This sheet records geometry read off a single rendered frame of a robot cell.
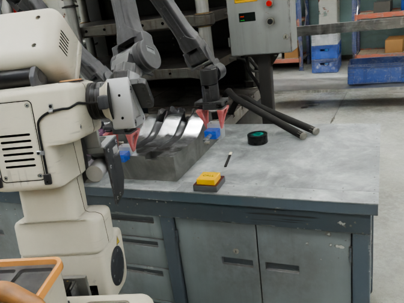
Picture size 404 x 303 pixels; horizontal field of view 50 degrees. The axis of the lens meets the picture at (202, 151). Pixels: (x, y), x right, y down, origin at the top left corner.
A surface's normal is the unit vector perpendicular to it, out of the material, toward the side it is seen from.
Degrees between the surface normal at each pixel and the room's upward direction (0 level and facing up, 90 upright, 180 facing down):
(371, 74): 93
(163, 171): 90
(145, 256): 90
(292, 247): 90
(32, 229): 82
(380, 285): 0
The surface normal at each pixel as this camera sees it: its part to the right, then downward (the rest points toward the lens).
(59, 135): -0.11, 0.22
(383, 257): -0.12, -0.93
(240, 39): -0.36, 0.36
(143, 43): 0.82, -0.31
